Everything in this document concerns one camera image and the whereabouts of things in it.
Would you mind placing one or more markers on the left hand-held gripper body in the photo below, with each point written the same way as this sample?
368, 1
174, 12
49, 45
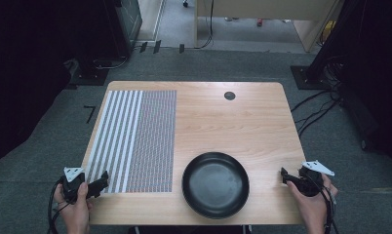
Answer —
74, 185

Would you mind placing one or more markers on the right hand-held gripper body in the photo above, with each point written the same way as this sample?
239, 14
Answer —
311, 180

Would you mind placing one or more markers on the black round plate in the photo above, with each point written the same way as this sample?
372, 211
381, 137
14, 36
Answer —
215, 185

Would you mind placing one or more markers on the person's left hand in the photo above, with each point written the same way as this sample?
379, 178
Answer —
74, 211

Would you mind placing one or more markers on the person's right hand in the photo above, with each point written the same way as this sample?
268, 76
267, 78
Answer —
311, 206

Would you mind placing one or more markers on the striped woven placemat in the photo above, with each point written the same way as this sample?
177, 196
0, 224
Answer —
142, 139

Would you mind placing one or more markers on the black square stand base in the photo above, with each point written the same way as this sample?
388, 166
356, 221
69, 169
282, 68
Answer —
306, 79

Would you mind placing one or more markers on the dark round table grommet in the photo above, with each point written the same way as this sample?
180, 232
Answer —
229, 96

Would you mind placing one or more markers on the black flat stand base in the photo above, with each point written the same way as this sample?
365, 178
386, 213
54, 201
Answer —
90, 76

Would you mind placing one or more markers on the black curtain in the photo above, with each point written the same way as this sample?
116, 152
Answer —
372, 65
28, 71

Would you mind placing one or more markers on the yellow thing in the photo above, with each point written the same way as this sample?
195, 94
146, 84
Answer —
329, 31

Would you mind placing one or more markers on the small red thing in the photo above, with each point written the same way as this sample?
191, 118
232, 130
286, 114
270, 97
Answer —
259, 22

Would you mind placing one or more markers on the dark glass-door cabinet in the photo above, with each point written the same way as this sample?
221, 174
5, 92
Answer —
125, 22

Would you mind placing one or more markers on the light wooden desk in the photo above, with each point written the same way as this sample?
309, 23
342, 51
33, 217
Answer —
265, 8

